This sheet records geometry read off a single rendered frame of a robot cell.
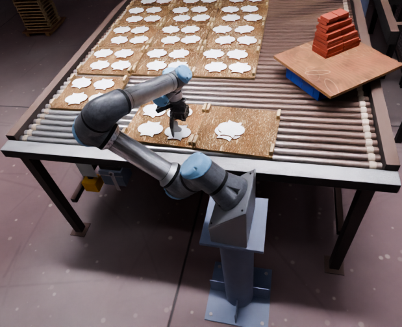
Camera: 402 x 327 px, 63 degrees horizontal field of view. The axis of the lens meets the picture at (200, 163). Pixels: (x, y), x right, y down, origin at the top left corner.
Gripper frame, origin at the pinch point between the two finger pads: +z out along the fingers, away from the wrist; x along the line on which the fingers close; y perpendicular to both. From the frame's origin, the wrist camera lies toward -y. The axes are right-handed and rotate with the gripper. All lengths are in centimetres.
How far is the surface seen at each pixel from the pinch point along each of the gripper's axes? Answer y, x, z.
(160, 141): -7.3, -8.1, 3.8
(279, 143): 54, 3, 4
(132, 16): -87, 134, 5
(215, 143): 22.4, -4.6, 3.1
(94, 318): -43, -80, 98
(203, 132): 13.9, 2.4, 3.3
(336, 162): 81, -6, 4
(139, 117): -26.7, 8.8, 4.3
